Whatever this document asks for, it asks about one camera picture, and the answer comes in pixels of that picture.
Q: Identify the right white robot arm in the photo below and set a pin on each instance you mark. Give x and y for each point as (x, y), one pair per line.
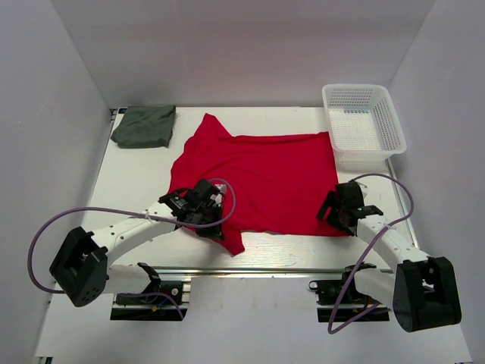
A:
(420, 290)

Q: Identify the folded grey t-shirt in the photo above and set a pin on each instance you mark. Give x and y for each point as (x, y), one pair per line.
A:
(144, 127)

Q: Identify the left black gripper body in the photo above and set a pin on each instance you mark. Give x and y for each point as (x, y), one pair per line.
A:
(209, 214)

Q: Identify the white plastic basket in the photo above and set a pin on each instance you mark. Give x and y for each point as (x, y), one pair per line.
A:
(362, 123)

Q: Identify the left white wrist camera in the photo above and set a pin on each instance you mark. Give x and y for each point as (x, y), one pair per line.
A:
(222, 190)

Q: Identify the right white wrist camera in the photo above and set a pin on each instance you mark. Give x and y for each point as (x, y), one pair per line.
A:
(364, 189)

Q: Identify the red t-shirt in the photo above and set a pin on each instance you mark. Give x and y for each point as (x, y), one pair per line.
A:
(280, 182)

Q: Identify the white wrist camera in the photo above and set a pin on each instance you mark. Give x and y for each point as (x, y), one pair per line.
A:
(222, 190)
(364, 189)

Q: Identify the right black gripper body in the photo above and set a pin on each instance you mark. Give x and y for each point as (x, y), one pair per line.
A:
(335, 216)

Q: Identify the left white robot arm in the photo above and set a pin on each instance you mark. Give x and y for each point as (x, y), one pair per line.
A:
(85, 266)

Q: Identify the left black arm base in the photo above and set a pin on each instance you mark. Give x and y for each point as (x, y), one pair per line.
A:
(161, 300)

